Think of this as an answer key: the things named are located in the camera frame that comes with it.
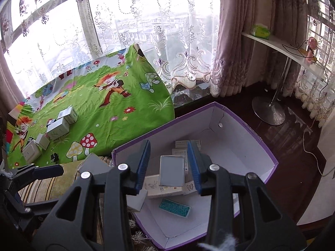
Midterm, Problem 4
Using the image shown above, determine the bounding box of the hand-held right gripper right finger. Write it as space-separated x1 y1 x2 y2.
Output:
187 140 308 251

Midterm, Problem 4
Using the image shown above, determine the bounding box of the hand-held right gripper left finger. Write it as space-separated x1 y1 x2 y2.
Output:
31 139 151 251

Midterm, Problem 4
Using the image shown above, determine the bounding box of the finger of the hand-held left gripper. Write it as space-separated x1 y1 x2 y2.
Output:
4 186 59 231
10 164 64 186

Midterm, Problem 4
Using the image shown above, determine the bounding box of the white box with red print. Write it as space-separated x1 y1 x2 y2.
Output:
171 148 189 174

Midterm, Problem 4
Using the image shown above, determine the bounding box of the plain white cube box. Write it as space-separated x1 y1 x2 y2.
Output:
159 155 185 187

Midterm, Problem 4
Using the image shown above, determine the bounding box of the tall beige box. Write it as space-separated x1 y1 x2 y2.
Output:
144 174 185 199

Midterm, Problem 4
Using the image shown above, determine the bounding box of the grey-white box with dot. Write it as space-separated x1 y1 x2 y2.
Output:
22 139 42 162

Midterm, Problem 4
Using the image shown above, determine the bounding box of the small white box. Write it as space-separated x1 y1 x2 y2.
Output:
35 134 50 151

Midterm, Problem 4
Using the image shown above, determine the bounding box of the white cardboard box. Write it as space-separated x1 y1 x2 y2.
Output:
127 188 148 212
46 117 70 140

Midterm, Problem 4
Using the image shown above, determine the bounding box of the small teal box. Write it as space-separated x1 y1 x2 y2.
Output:
159 198 191 218

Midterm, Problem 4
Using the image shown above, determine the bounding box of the grey cardboard box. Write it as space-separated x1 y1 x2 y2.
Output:
77 153 113 178

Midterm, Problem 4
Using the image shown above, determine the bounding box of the purple cardboard box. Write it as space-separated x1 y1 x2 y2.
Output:
112 102 278 250

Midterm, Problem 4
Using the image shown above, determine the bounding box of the striped beige towel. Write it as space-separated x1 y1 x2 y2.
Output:
17 155 157 251

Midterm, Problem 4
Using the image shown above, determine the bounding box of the green cartoon printed sheet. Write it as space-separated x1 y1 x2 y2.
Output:
5 44 175 170

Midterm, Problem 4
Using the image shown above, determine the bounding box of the brown curtain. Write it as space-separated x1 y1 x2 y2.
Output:
0 50 27 126

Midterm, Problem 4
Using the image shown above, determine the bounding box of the pink patterned curtain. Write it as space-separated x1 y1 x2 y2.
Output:
209 0 309 98

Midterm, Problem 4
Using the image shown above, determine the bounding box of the lace window curtain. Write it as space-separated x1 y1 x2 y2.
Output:
293 0 335 128

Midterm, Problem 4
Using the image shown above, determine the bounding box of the white shelf with items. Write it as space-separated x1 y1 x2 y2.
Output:
241 30 335 126

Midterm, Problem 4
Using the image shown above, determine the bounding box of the green tissue pack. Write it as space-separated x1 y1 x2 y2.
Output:
250 24 271 37

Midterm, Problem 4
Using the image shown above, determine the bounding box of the small yellow object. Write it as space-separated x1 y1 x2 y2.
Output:
298 48 317 63

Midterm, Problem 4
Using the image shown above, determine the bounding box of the small pink fan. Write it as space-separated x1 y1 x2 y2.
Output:
304 37 318 63

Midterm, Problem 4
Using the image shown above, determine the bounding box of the white cable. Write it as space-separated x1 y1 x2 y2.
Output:
302 128 335 177

